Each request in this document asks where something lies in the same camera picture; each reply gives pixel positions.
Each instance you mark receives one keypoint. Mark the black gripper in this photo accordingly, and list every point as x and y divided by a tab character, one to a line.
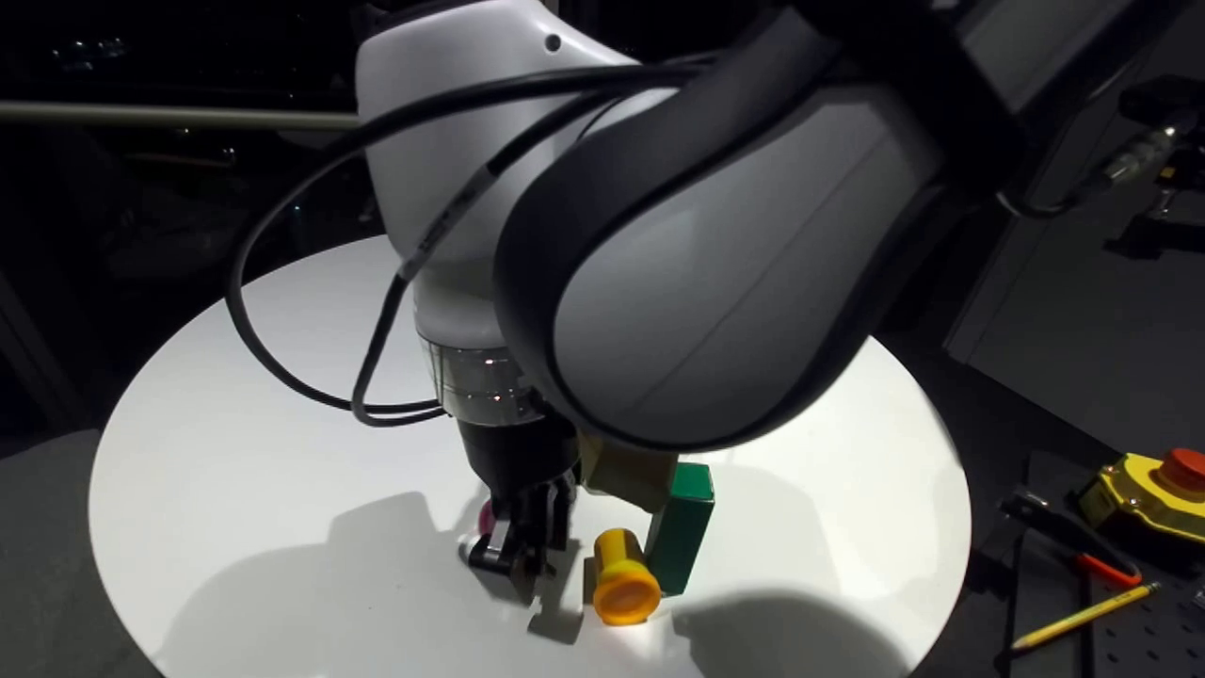
521	459

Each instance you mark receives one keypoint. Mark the green cardboard box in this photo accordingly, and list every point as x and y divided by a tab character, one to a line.
682	529

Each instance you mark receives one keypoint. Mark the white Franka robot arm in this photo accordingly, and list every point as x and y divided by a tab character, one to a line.
703	251

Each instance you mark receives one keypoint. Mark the yellow play dough tub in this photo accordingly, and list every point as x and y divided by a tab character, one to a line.
624	583

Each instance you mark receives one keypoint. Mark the black and red hand tool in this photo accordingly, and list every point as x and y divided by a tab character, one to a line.
1066	533

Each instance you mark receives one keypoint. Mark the metal window railing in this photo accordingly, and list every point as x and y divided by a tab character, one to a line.
174	118

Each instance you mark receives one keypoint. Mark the yellow pencil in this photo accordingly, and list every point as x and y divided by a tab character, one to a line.
1077	618

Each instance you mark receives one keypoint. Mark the yellow emergency stop box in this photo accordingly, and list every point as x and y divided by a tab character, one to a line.
1151	496

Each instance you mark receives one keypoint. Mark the black equipment stand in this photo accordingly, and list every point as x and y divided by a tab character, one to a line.
1172	113

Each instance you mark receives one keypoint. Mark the yellow-green wrist camera box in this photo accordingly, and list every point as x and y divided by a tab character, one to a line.
628	477

